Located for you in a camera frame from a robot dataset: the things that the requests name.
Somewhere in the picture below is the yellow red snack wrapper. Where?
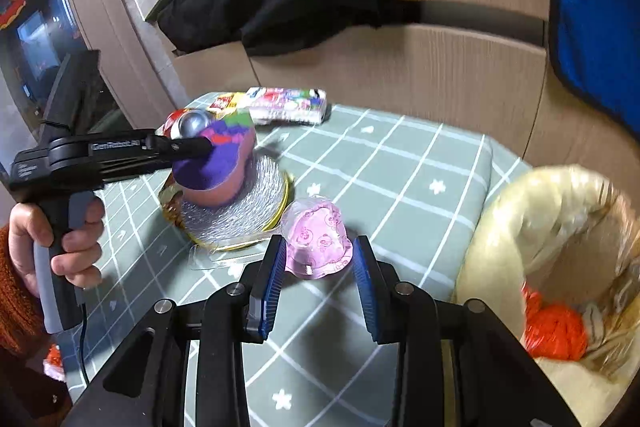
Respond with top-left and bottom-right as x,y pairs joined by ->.
206,92 -> 245,119

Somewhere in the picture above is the colourful tissue pack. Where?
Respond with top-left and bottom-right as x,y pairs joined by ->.
238,87 -> 328,126

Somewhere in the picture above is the orange knit sleeve forearm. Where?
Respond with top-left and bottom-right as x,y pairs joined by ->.
0,225 -> 48,365

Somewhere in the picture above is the orange plastic bag trash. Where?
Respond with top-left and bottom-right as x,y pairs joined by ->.
522,285 -> 588,362

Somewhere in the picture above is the person's left hand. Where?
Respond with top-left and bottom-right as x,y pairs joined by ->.
7,195 -> 106,299

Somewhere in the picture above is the blue towel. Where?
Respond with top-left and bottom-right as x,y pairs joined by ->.
549,0 -> 639,138

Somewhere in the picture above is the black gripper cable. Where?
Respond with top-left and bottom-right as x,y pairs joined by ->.
77,303 -> 92,388

